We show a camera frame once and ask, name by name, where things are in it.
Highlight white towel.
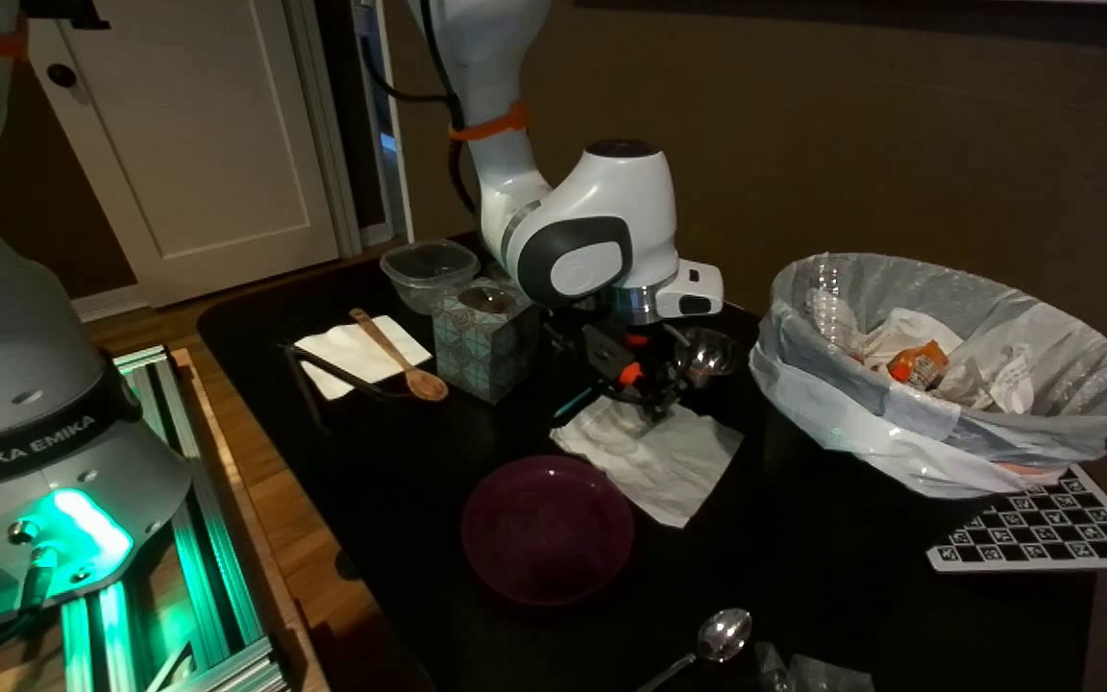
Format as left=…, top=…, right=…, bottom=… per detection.
left=550, top=394, right=746, bottom=529

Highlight purple bowl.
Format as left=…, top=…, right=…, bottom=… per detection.
left=461, top=455, right=636, bottom=607

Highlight bin with white liner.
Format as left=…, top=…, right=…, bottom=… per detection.
left=748, top=252, right=1107, bottom=500

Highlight shiny metal scoop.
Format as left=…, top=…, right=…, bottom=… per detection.
left=673, top=327, right=738, bottom=387

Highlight patterned tissue box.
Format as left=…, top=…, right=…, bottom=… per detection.
left=432, top=279, right=542, bottom=406

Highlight clear plastic cup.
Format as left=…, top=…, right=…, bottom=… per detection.
left=806, top=258, right=864, bottom=349

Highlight wooden spoon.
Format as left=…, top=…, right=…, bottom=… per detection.
left=349, top=308, right=450, bottom=403

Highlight clear plastic container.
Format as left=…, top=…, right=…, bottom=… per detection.
left=380, top=239, right=481, bottom=317

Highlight white paper napkin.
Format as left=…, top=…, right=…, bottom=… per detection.
left=293, top=314, right=433, bottom=402

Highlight orange snack packet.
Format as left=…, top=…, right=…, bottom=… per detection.
left=887, top=340, right=950, bottom=392

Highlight metal spoon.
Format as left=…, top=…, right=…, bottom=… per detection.
left=634, top=607, right=754, bottom=692

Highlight black tongs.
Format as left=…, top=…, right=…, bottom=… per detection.
left=283, top=343, right=393, bottom=407

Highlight heap of crumpled paper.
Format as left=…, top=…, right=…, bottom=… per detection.
left=851, top=308, right=1040, bottom=416

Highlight clear plastic bag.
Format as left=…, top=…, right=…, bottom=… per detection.
left=754, top=641, right=877, bottom=692

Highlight checkered calibration board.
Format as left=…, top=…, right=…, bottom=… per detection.
left=925, top=464, right=1107, bottom=575

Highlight white panel door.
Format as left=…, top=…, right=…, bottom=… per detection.
left=28, top=0, right=364, bottom=309

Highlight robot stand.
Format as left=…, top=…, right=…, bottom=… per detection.
left=0, top=346, right=291, bottom=692

